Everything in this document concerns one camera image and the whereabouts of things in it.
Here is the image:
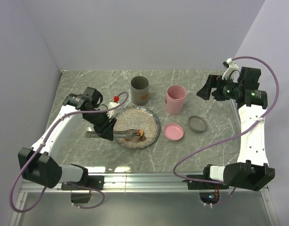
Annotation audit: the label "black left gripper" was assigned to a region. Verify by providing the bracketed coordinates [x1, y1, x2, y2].
[84, 108, 117, 141]

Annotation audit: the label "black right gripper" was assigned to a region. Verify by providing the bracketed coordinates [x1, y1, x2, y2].
[196, 74, 242, 101]

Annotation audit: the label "metal food tongs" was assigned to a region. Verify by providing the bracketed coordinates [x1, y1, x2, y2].
[85, 129, 139, 140]

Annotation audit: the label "brown meat piece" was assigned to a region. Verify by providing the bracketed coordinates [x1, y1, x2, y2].
[133, 134, 146, 141]

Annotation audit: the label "pink round lid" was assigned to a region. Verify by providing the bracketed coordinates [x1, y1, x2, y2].
[163, 123, 184, 141]

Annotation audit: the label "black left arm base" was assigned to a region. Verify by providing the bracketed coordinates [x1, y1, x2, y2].
[61, 175, 104, 190]

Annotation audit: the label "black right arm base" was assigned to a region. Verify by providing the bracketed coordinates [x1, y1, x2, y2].
[184, 180, 229, 190]

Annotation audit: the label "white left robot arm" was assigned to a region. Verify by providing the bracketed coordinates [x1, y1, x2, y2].
[18, 87, 116, 189]

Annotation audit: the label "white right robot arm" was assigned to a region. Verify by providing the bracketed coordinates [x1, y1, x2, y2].
[197, 67, 275, 191]

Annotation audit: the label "speckled ceramic plate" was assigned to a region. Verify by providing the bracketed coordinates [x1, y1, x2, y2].
[114, 105, 161, 150]

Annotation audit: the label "pink cup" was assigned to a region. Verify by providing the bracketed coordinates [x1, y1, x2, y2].
[165, 85, 187, 115]

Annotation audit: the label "grey round lid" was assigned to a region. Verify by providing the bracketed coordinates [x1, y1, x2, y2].
[188, 115, 208, 133]

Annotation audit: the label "grey cup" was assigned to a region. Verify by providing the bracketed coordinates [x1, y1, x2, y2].
[130, 76, 149, 106]

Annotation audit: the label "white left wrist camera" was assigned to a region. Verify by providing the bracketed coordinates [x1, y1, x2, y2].
[106, 95, 124, 120]

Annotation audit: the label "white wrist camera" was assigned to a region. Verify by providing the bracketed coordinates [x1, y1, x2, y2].
[222, 58, 240, 80]
[106, 95, 124, 120]

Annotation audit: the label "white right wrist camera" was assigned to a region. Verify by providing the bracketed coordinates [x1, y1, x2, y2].
[222, 58, 240, 80]

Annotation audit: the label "aluminium mounting rail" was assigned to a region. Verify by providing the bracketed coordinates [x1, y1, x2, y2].
[19, 172, 269, 194]

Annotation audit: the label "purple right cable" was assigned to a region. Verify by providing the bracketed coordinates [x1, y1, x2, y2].
[173, 56, 280, 207]

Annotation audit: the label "purple cable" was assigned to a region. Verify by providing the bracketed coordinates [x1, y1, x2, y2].
[9, 91, 130, 214]
[173, 56, 280, 207]

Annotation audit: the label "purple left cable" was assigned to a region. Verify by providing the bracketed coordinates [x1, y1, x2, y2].
[9, 91, 130, 214]

